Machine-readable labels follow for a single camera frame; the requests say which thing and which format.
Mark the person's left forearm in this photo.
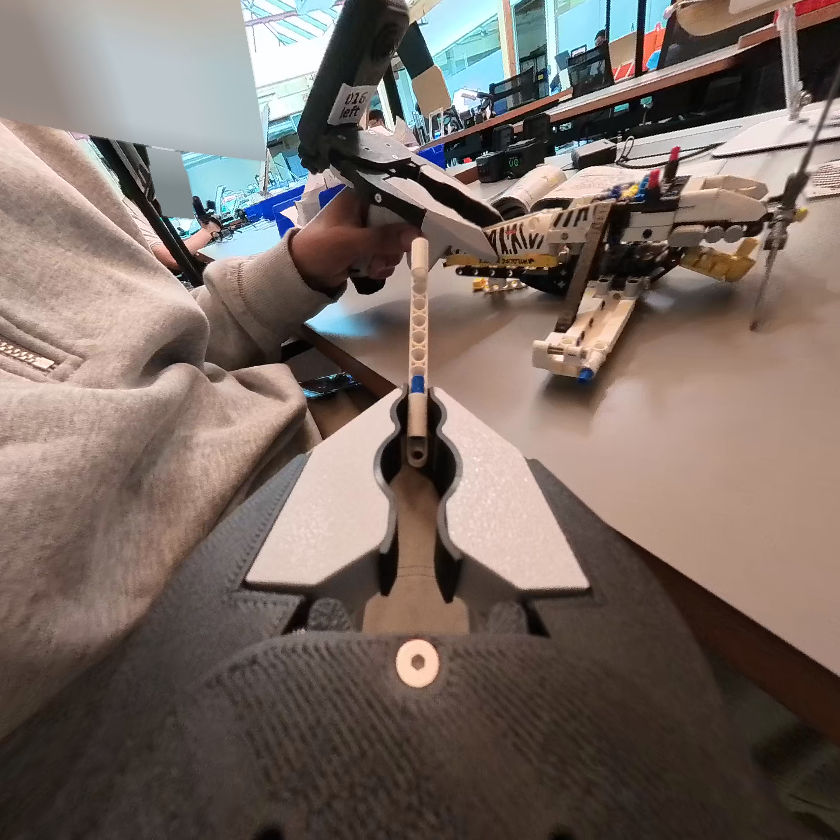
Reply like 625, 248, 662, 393
193, 231, 345, 349

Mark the wooden workbench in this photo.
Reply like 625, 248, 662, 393
420, 39, 840, 148

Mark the silver monitor stand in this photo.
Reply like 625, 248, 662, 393
712, 7, 840, 160

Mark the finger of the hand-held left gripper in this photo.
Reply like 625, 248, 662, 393
394, 152, 505, 228
328, 161, 501, 260

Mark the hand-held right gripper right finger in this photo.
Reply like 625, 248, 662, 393
428, 387, 592, 602

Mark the zebra striped lego airplane model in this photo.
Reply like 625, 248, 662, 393
446, 85, 840, 385

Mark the black tripod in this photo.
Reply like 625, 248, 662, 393
92, 134, 207, 290

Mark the black power adapter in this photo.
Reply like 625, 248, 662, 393
570, 139, 619, 169

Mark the long white lego beam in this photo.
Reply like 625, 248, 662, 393
406, 238, 431, 468

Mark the white plastic bag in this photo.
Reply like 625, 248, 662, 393
298, 169, 349, 221

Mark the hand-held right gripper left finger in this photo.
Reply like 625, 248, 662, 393
244, 387, 403, 599

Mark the black computer monitor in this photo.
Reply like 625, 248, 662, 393
489, 66, 552, 111

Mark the black electronic device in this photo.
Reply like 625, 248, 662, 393
476, 117, 549, 183

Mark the blue plastic bin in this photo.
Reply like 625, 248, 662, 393
274, 184, 309, 238

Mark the open instruction booklet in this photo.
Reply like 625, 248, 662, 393
489, 164, 631, 217

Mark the person's left hand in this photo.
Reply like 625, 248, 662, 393
289, 197, 422, 294

